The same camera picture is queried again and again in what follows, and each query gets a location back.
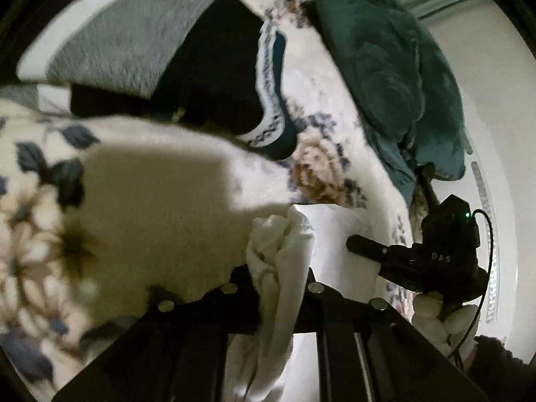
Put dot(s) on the small white cloth garment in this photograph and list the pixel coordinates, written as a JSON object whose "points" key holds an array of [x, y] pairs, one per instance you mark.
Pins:
{"points": [[279, 284]]}

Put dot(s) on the person's right hand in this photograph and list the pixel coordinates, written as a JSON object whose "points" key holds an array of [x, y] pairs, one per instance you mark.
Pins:
{"points": [[435, 320]]}

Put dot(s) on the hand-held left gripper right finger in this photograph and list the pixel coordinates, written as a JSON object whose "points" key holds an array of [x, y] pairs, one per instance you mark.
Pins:
{"points": [[320, 307]]}

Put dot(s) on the white patterned lace strip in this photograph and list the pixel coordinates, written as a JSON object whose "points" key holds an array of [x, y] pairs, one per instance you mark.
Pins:
{"points": [[485, 234]]}

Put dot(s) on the floral printed blanket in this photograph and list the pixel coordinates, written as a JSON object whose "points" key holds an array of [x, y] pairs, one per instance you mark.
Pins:
{"points": [[167, 217]]}

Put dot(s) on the black garment with patterned trim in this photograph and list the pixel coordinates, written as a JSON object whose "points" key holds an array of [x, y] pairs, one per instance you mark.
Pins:
{"points": [[222, 71]]}

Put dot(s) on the teal fluffy blanket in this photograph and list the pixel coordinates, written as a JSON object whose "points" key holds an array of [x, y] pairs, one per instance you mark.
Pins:
{"points": [[389, 75]]}

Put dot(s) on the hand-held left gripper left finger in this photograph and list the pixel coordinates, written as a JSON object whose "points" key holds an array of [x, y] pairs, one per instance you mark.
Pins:
{"points": [[240, 301]]}

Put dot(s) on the grey and white blanket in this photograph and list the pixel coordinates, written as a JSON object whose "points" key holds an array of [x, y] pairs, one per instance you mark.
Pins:
{"points": [[113, 37]]}

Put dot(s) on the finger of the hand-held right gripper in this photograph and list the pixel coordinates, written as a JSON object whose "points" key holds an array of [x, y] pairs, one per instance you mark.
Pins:
{"points": [[368, 248]]}

